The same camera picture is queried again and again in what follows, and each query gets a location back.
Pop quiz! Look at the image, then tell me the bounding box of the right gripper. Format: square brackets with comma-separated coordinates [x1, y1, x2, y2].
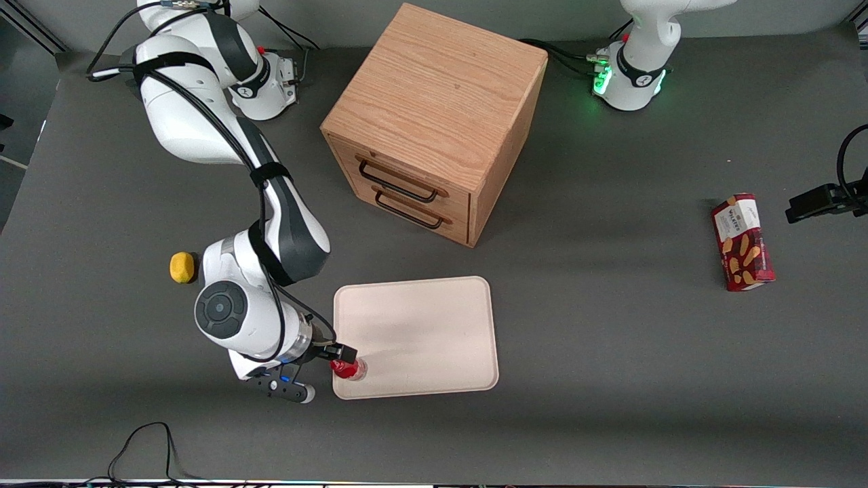
[307, 338, 358, 367]

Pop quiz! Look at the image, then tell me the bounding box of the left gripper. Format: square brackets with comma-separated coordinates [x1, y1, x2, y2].
[786, 183, 868, 224]

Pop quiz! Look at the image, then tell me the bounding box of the coke bottle with red cap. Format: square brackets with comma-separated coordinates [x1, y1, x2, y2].
[330, 357, 369, 382]

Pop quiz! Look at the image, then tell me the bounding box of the beige rectangular tray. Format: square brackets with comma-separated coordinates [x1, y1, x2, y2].
[332, 276, 500, 401]

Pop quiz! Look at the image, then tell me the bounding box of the red tartan shortbread box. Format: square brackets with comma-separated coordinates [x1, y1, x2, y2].
[711, 193, 776, 292]

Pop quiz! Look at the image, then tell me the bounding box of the wooden drawer front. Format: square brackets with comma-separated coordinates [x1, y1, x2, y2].
[339, 173, 471, 246]
[329, 136, 472, 221]

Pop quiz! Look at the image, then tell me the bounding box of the yellow lemon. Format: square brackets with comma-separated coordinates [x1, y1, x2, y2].
[169, 251, 197, 285]

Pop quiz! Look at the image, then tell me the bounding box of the wooden two-drawer cabinet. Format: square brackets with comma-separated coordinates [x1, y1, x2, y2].
[320, 3, 549, 248]

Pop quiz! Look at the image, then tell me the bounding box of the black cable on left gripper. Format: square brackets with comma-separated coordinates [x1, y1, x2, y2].
[836, 124, 868, 199]

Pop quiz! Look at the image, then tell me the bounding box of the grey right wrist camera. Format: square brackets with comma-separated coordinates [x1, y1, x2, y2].
[245, 371, 317, 405]

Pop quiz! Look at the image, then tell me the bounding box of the black metal drawer handle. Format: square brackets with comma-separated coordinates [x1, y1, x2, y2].
[357, 157, 450, 203]
[374, 186, 452, 230]

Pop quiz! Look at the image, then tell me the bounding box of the black looped cable on table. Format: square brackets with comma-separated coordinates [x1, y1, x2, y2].
[80, 422, 208, 486]

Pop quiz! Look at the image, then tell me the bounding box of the black cable along right arm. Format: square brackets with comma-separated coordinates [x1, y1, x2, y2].
[87, 0, 338, 363]

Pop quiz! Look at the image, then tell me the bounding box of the black cable at left arm base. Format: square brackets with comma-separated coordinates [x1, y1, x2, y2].
[519, 38, 609, 77]

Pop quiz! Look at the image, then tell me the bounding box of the aluminium frame rail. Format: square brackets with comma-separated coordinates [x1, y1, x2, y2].
[0, 0, 65, 56]

